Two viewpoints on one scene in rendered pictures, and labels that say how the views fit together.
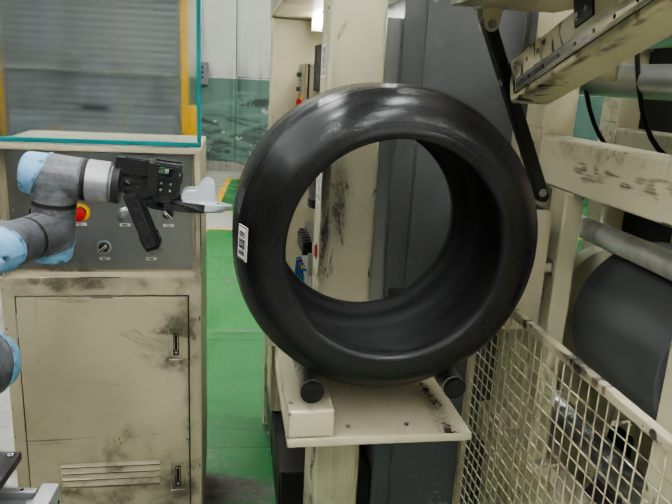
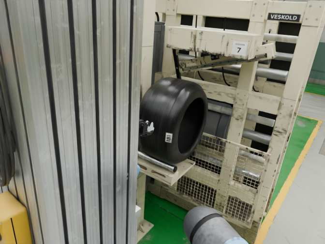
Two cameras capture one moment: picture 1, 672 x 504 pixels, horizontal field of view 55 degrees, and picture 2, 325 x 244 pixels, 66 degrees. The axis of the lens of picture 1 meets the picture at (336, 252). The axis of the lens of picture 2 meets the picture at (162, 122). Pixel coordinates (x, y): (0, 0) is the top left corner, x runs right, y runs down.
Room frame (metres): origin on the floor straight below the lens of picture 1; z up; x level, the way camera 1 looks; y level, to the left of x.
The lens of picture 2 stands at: (0.24, 1.18, 1.85)
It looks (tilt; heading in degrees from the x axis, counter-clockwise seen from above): 23 degrees down; 312
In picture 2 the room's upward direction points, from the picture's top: 4 degrees clockwise
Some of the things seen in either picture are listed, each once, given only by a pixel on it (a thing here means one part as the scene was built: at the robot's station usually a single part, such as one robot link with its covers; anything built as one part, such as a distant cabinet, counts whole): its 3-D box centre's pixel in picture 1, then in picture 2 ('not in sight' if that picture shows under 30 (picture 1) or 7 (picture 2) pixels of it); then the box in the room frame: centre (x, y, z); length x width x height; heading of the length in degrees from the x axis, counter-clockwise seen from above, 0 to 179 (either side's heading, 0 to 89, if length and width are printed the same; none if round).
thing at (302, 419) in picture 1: (301, 381); (154, 168); (1.29, 0.06, 0.84); 0.36 x 0.09 x 0.06; 10
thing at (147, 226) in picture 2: not in sight; (134, 226); (1.56, -0.01, 0.02); 0.27 x 0.27 x 0.04; 10
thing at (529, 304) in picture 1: (499, 259); not in sight; (1.59, -0.42, 1.05); 0.20 x 0.15 x 0.30; 10
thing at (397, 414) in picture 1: (363, 395); (164, 164); (1.31, -0.08, 0.80); 0.37 x 0.36 x 0.02; 100
